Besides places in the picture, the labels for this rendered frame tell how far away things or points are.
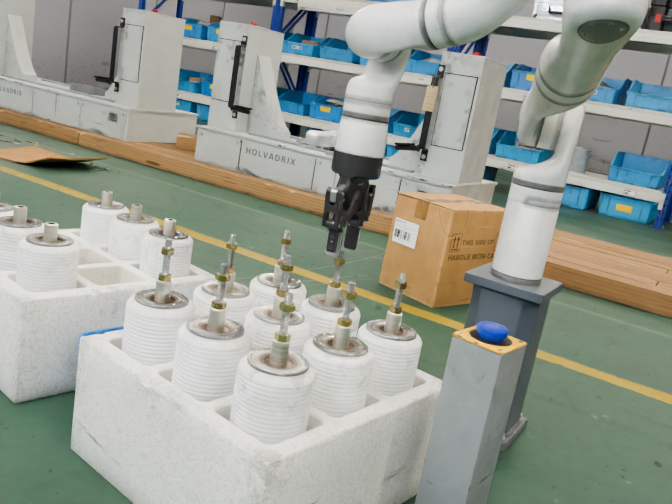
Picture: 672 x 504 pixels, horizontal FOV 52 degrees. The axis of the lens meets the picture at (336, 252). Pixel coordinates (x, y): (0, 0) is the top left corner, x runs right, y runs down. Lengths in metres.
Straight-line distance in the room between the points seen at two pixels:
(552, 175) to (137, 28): 3.17
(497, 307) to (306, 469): 0.55
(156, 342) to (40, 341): 0.29
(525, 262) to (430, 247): 0.82
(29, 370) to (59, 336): 0.07
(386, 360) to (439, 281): 1.07
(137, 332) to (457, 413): 0.44
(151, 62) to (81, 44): 4.29
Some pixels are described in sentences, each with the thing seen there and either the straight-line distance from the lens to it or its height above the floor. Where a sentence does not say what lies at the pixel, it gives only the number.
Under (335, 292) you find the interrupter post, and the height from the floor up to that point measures 0.27.
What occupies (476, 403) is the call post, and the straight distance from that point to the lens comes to 0.87.
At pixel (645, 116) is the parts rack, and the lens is 5.35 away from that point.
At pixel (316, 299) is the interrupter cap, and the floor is 0.25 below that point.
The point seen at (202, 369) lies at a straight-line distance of 0.89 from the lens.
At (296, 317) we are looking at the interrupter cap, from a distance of 0.99.
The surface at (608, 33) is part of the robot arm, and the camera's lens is 0.87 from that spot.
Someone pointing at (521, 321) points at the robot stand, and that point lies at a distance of 1.25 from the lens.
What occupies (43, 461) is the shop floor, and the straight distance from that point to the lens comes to 1.10.
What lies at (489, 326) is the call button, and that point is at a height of 0.33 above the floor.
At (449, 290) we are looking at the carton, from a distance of 2.08.
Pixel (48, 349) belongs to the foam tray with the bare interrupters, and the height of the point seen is 0.09.
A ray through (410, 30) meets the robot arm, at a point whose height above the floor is 0.67.
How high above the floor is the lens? 0.58
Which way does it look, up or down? 14 degrees down
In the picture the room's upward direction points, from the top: 10 degrees clockwise
